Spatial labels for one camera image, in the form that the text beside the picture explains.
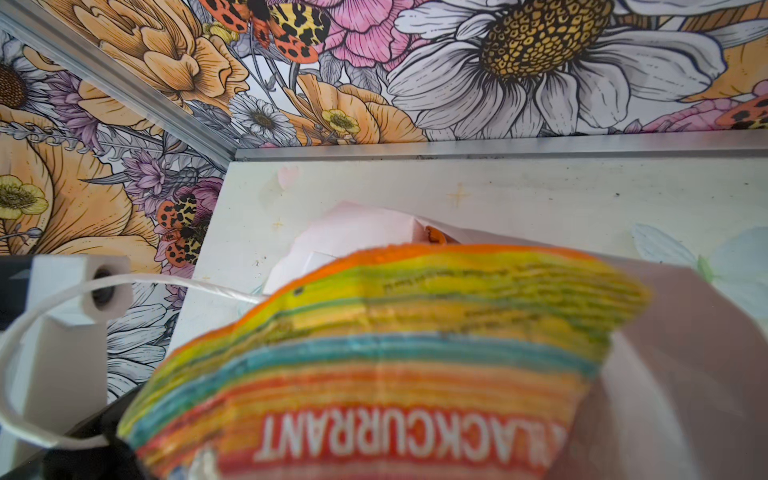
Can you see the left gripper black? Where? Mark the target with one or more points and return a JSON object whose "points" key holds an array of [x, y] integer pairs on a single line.
{"points": [[114, 461]]}

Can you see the orange snack packet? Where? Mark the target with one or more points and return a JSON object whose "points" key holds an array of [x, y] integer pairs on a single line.
{"points": [[414, 361], [436, 236]]}

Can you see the red white paper bag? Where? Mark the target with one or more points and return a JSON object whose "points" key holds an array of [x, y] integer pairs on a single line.
{"points": [[682, 393]]}

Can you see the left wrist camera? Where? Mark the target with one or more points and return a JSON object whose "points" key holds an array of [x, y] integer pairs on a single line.
{"points": [[54, 352]]}

